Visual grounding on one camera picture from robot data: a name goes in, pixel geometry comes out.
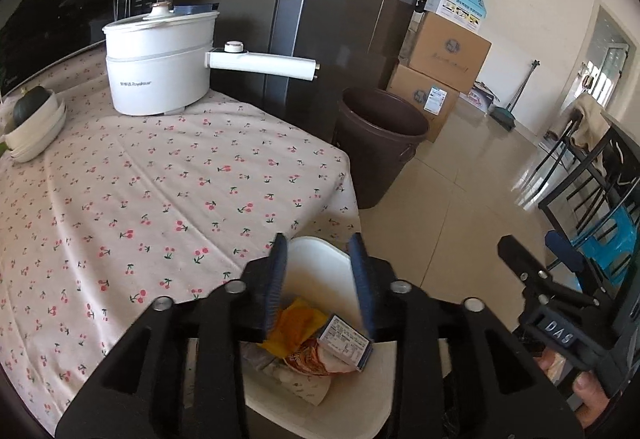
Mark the blue and white carton box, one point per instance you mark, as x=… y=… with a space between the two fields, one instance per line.
x=460 y=4

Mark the person's right hand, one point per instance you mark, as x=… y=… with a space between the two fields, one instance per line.
x=587 y=391

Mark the black microwave oven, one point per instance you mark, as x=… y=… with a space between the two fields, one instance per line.
x=65 y=14

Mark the dark green squash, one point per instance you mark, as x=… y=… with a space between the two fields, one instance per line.
x=30 y=106

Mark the white plastic bin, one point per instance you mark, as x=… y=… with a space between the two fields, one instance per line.
x=320 y=264

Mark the white floral paper lid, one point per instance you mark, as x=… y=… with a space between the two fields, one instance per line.
x=300 y=386

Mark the cardboard box with white label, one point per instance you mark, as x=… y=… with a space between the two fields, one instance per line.
x=415 y=94

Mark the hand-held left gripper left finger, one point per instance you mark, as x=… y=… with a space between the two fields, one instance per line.
x=274 y=291

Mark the blue booklet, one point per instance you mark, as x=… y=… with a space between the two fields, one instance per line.
x=197 y=8

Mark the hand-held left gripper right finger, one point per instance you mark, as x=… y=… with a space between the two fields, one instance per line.
x=362 y=291

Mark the green broom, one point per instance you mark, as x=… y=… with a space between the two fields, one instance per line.
x=502 y=116

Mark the white electric cooking pot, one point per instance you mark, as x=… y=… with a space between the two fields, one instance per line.
x=155 y=79

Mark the large cardboard box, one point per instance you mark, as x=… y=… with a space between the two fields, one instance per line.
x=445 y=54

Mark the blue milk carton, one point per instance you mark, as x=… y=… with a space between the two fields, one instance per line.
x=345 y=341

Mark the yellow snack packet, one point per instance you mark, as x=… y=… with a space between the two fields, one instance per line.
x=295 y=324

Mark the stack of cream bowls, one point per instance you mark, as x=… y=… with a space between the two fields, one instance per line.
x=35 y=136

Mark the cherry print tablecloth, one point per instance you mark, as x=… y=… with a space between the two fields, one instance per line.
x=175 y=179

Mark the grey refrigerator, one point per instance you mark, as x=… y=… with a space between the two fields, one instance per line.
x=325 y=9

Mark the brown plastic bin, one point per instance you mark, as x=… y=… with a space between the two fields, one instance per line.
x=375 y=154

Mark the blue plastic stool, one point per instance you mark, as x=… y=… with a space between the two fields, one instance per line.
x=607 y=239

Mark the printed white packet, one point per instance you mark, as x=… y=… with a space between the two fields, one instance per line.
x=482 y=96

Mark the white framed glass door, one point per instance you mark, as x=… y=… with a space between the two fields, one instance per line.
x=607 y=54

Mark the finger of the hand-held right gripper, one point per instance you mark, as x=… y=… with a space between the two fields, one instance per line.
x=565 y=253
x=520 y=264

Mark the beige cloth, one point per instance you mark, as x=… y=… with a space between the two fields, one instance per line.
x=590 y=119

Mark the black metal chair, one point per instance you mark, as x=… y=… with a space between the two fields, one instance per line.
x=622 y=139

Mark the floral tissue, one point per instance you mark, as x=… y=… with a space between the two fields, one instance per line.
x=257 y=359

